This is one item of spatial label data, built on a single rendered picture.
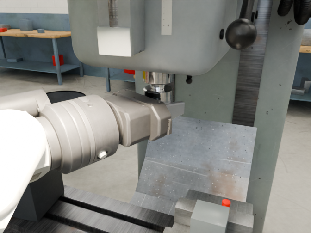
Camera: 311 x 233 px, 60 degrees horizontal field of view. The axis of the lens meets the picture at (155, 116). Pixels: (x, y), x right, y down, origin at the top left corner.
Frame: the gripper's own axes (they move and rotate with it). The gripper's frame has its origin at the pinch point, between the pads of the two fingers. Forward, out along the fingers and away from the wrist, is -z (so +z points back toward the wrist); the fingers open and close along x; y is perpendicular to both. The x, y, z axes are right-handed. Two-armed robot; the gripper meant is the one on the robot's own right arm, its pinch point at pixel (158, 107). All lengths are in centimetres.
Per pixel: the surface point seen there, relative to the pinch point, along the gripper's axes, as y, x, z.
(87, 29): -12.6, 1.6, 10.9
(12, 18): 13, 630, -168
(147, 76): -5.5, -0.2, 2.5
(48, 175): 24.0, 29.2, 9.3
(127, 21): -13.9, -6.8, 11.1
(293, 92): 93, 99, -354
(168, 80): -5.0, -2.4, 0.3
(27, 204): 27.9, 27.1, 15.8
